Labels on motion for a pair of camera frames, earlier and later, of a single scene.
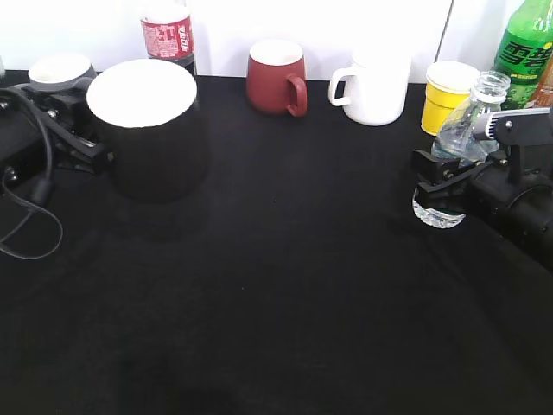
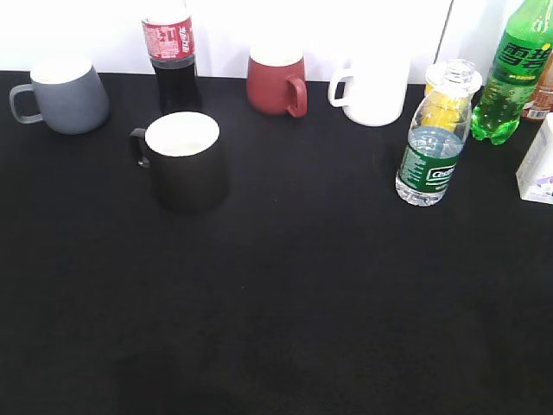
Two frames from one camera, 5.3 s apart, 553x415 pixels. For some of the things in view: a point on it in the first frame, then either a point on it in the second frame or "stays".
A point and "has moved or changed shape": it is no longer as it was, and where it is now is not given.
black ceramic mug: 149,116 has moved or changed shape
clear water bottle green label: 457,137 → 432,152
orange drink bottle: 544,98 stays
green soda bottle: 524,47 stays
